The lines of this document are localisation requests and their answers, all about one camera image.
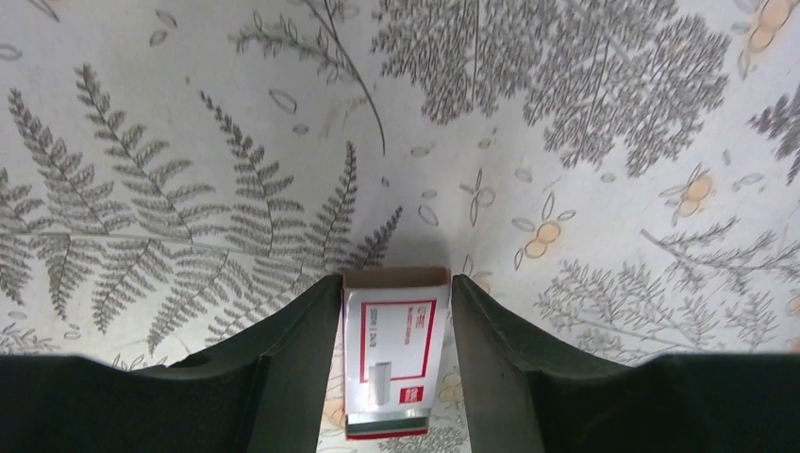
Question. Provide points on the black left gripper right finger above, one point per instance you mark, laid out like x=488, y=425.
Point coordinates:
x=527, y=391

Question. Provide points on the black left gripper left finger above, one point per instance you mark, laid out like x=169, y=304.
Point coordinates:
x=261, y=390

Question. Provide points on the white red staple box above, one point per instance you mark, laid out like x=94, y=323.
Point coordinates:
x=393, y=321

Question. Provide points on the floral table mat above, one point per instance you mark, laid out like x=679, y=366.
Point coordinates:
x=623, y=175

